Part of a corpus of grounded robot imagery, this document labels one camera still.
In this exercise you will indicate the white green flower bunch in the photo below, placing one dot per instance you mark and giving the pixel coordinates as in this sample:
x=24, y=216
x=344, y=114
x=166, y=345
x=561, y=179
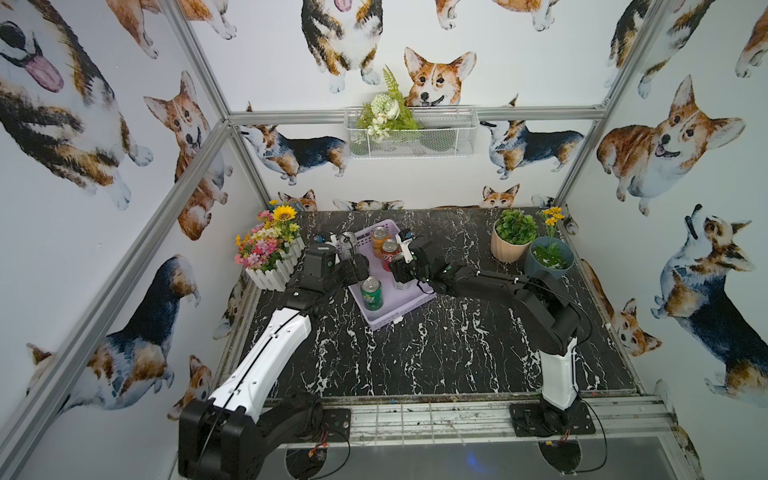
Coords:
x=386, y=117

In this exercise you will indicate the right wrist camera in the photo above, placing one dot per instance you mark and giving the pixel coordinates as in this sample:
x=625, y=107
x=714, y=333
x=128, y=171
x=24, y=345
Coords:
x=404, y=237

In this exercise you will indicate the green artificial succulent plant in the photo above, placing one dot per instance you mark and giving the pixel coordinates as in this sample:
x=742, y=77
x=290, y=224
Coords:
x=515, y=227

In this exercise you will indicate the colourful artificial flower bouquet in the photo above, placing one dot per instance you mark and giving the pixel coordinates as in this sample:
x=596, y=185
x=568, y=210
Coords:
x=270, y=240

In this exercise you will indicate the aluminium frame rail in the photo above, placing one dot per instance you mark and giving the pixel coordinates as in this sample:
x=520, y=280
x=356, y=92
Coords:
x=401, y=424

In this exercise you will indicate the white wire wall basket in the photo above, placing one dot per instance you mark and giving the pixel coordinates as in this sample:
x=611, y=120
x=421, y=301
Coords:
x=433, y=133

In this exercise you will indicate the orange soda can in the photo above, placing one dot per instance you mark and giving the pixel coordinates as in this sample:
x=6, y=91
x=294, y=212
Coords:
x=379, y=235

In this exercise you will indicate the tall white energy can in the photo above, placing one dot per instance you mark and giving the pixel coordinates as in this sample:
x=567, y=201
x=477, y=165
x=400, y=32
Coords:
x=347, y=245

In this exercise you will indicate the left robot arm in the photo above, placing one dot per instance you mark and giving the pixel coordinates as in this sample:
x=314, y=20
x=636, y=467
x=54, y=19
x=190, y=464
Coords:
x=230, y=434

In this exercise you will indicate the peach plastic flower pot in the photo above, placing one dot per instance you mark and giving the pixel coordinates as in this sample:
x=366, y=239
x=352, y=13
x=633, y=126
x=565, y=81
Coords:
x=506, y=252

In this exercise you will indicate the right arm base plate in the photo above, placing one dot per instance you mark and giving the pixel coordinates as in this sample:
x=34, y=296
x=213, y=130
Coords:
x=545, y=420

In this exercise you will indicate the white picket fence planter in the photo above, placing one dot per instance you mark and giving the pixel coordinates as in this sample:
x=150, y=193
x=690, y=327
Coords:
x=277, y=278

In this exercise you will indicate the lilac perforated plastic basket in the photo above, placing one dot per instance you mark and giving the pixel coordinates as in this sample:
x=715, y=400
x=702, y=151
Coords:
x=398, y=299

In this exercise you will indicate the yellow artificial flower stem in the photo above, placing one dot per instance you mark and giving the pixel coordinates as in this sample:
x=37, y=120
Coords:
x=552, y=225

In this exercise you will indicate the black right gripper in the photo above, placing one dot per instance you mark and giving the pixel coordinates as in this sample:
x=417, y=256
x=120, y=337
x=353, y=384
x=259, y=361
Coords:
x=413, y=266

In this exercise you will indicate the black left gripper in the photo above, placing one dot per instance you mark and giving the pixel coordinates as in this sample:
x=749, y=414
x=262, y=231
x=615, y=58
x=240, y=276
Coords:
x=359, y=267

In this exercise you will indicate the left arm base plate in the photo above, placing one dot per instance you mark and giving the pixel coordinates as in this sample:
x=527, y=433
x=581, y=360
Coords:
x=333, y=423

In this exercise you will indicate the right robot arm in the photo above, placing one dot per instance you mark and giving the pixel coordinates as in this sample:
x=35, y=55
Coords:
x=550, y=319

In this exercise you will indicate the blue-grey plastic flower pot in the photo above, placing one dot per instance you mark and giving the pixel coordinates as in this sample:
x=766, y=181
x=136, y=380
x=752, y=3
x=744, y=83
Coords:
x=533, y=264

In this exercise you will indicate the red cola can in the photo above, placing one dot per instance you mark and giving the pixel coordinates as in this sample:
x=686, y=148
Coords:
x=389, y=250

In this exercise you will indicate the green soda can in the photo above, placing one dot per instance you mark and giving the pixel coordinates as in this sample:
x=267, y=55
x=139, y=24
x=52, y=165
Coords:
x=371, y=293

